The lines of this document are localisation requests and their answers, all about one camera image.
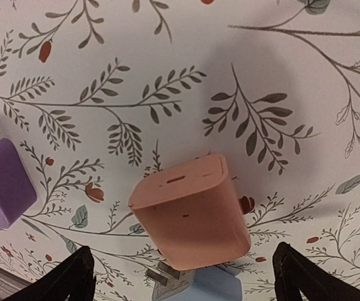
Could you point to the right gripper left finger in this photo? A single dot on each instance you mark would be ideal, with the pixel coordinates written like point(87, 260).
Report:
point(72, 279)

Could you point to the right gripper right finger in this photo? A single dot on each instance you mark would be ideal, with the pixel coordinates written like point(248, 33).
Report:
point(296, 277)

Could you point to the purple power strip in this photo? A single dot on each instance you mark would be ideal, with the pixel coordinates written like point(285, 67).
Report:
point(17, 193)

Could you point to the pink plug adapter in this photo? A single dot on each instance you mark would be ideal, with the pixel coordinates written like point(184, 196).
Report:
point(192, 213)

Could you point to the light blue plug adapter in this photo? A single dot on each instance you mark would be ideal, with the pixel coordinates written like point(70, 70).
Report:
point(202, 284)

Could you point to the floral patterned table mat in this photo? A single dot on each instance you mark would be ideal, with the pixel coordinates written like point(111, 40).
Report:
point(97, 95)

